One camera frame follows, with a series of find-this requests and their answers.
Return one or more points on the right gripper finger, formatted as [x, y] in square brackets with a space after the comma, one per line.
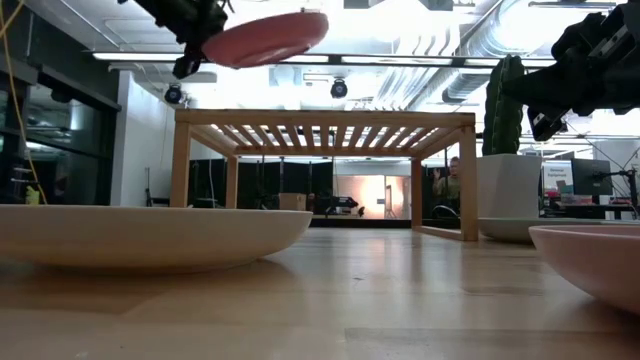
[547, 122]
[535, 90]

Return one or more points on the black computer monitor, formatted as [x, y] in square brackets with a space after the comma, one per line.
[591, 176]

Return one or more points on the yellow green bottle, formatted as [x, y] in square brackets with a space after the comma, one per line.
[32, 196]

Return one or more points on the white plant pot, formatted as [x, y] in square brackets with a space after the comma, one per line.
[507, 185]

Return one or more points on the cream white plate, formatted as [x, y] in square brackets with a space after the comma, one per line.
[140, 235]

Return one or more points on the white printed sign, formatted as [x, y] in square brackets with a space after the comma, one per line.
[556, 172]

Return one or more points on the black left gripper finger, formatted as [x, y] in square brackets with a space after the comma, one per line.
[187, 65]

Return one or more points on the black room partition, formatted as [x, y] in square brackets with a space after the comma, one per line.
[260, 182]

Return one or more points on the tall green cactus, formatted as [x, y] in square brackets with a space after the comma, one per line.
[500, 125]

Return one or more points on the long ceiling light track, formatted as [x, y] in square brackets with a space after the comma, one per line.
[150, 56]

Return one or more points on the cardboard box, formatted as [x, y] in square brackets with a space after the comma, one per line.
[292, 201]

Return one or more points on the black ceiling spotlight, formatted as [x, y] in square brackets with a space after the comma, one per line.
[173, 94]
[338, 89]

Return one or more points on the person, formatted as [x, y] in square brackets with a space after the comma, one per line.
[450, 185]

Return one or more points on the wooden slatted shelf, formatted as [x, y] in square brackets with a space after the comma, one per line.
[325, 118]

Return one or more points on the silver ventilation duct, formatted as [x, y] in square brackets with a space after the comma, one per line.
[475, 80]

